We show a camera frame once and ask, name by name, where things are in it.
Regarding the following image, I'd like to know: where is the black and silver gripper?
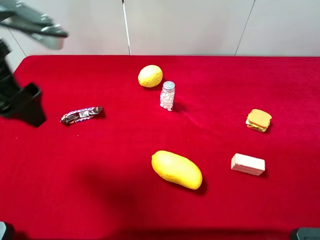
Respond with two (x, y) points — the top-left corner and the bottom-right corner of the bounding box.
(0, 0), (69, 128)

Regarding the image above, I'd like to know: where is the yellow lemon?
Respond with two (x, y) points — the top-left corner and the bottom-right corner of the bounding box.
(138, 65), (163, 88)

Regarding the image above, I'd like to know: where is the brown chocolate bar wrapper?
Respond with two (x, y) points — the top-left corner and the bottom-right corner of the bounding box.
(60, 106), (103, 125)

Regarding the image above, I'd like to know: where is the red tablecloth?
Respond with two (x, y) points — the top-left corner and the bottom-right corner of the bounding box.
(0, 55), (320, 240)

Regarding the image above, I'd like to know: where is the clear jar of white candies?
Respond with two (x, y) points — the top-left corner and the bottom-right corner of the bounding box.
(160, 81), (176, 112)

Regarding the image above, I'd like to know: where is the yellow mango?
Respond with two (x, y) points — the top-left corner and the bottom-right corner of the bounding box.
(151, 150), (203, 190)

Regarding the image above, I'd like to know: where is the pink wafer block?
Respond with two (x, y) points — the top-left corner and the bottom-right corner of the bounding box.
(230, 153), (266, 176)

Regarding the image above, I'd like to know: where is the toy sandwich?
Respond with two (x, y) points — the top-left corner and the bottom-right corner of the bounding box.
(245, 109), (272, 133)

